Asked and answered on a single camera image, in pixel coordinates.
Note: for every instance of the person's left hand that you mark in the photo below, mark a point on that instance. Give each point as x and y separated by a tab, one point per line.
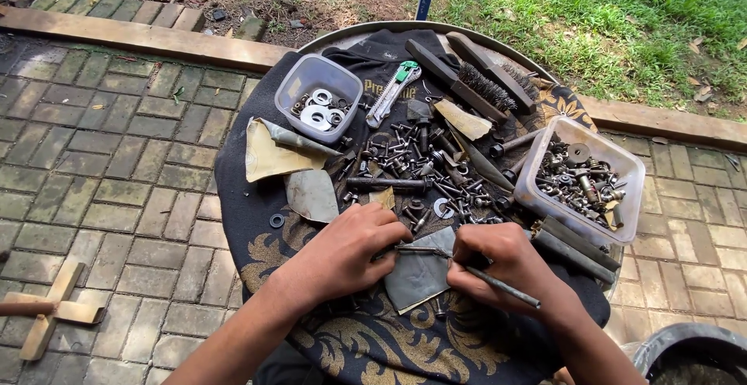
332	256

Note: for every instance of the person's right hand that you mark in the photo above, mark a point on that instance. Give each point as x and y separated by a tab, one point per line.
513	268

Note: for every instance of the thin grey metal rod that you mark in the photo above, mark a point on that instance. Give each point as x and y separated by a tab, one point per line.
505	287

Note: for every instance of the grey sandpaper sheet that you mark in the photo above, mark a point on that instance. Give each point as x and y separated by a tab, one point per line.
417	274

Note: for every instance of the grey metal pipe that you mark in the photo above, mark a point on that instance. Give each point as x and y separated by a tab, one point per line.
575	259
583	242

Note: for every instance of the curved grey sandpaper piece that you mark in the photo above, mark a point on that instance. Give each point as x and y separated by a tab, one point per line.
312	195

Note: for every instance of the black rubber washer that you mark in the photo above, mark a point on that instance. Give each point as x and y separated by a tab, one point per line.
277	221

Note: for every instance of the tiny tan sandpaper scrap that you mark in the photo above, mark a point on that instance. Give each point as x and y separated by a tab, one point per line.
383	197

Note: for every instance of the short dark bolt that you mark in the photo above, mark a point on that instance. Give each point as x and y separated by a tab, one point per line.
439	309

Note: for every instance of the long thick dark bolt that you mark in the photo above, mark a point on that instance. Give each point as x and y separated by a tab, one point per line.
385	184

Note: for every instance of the single silver washer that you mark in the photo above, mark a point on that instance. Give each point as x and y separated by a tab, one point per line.
443	208

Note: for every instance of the black cloth with gold pattern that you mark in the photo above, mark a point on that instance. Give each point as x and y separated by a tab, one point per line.
385	344

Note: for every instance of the heap of rusty bolts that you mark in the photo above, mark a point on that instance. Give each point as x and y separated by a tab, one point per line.
578	183

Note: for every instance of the narrow grey sandpaper strip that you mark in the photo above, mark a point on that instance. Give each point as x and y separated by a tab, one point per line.
481	163

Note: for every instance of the large tan folded sandpaper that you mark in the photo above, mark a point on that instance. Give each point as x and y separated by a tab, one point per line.
271	154

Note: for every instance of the person's black shorts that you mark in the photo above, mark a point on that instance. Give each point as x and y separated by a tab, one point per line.
286	367

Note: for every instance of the pile of dark screws and nuts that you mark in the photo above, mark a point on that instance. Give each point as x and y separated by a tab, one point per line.
420	166

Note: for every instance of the large hex-head bolt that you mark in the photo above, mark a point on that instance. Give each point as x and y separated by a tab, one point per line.
516	141

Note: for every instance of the group of silver washers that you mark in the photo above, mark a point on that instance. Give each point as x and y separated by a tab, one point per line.
320	110

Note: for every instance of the large clear plastic container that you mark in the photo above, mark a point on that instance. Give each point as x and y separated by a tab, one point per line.
618	163

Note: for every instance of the small tan sandpaper piece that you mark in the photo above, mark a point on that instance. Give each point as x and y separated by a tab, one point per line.
464	119

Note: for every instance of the green and silver utility knife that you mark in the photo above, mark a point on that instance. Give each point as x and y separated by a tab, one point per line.
388	96

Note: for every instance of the small clear plastic container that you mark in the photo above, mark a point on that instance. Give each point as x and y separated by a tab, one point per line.
318	81

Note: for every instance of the black bucket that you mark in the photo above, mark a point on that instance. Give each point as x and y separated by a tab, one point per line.
694	350

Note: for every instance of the round metal table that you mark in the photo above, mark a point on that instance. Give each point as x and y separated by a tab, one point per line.
373	29

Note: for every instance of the wooden border plank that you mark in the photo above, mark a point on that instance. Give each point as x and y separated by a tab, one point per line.
146	37

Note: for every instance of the wooden cross piece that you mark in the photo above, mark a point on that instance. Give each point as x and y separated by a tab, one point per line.
49	309

